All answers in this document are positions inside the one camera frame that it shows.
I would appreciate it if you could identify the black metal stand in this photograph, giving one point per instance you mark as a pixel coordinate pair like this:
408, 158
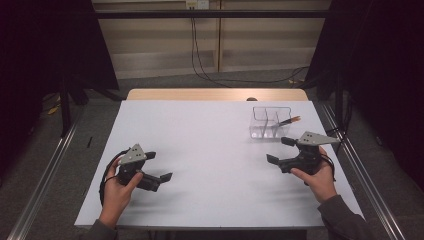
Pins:
339, 100
65, 106

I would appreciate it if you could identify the black curtain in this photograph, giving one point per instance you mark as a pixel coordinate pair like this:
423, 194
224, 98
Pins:
383, 66
50, 43

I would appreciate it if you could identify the person's right hand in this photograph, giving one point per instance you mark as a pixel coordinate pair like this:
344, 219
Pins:
321, 185

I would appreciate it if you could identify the person's left hand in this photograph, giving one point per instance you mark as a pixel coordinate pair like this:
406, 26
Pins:
115, 200

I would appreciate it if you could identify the aluminium frame rail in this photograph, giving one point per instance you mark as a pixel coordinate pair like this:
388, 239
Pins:
43, 180
370, 186

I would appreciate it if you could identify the clear acrylic pen organizer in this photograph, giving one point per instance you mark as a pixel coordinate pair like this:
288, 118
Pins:
263, 130

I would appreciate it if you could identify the black metal crossbar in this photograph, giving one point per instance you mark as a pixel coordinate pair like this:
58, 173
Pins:
213, 14

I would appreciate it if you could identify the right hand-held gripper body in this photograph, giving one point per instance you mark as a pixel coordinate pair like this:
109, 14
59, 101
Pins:
310, 156

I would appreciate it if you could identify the black pen with gold tip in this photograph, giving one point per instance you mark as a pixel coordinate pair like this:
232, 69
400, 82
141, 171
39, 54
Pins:
286, 122
289, 120

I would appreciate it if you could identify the wooden table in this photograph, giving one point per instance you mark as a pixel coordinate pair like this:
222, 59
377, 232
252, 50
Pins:
213, 94

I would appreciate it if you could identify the white wall socket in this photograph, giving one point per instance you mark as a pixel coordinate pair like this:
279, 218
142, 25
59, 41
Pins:
197, 4

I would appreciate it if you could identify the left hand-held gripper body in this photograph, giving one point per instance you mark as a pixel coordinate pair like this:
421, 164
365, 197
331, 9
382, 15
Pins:
133, 156

